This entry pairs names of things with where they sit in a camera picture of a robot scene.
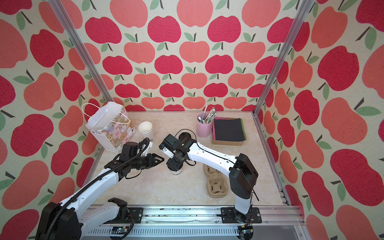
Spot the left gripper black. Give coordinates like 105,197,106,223
129,153,165,169

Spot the single white paper cup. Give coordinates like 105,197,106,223
171,168,182,176

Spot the stack of white paper cups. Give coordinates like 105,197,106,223
138,121,154,142

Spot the cartoon animal paper gift bag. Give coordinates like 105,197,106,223
82,102,136,153

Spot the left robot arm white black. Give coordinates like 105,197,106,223
35,138,164,240

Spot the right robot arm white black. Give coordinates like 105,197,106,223
159,134,259,224

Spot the pink cylindrical holder cup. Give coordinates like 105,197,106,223
197,113,213,138

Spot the brown pulp cup carrier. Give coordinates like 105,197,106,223
204,165,229,199

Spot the stack of dark napkins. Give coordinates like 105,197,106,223
213,118,247,143

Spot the aluminium front rail frame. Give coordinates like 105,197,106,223
47,204,313,240

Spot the left aluminium corner post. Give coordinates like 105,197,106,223
48,0,114,102

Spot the aluminium corner post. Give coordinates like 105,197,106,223
252,0,315,119
48,0,114,102

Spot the right aluminium corner post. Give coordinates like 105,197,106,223
252,0,315,119

